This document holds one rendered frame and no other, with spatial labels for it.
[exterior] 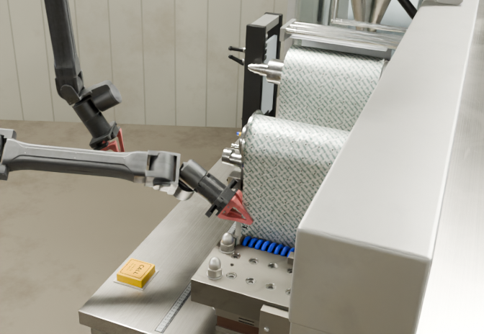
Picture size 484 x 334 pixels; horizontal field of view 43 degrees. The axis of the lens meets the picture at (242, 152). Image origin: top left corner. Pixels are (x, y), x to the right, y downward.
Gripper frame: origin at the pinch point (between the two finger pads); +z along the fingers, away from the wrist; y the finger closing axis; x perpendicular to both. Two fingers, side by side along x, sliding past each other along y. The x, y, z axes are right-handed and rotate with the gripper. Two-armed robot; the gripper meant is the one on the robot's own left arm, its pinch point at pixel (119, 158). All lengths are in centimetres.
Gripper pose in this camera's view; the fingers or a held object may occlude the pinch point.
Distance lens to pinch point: 177.3
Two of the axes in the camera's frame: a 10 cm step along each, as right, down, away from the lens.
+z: 4.6, 7.9, 4.1
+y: -0.1, -4.5, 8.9
